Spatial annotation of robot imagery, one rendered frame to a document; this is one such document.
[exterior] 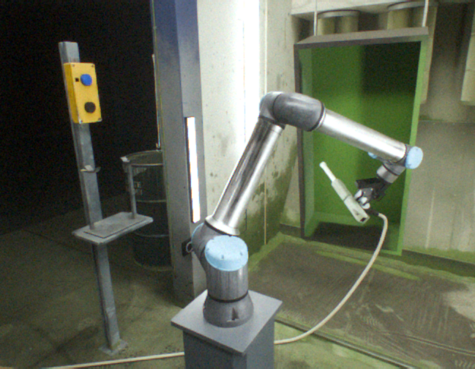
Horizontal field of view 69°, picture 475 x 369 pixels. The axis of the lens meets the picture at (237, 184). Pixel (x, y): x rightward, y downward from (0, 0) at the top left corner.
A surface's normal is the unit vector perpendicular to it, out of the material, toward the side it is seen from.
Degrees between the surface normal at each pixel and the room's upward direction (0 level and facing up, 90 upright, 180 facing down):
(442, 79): 90
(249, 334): 0
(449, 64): 90
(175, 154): 90
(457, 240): 57
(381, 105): 102
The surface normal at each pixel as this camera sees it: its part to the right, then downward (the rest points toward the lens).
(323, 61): -0.42, 0.46
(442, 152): -0.45, -0.31
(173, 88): -0.53, 0.25
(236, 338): -0.02, -0.96
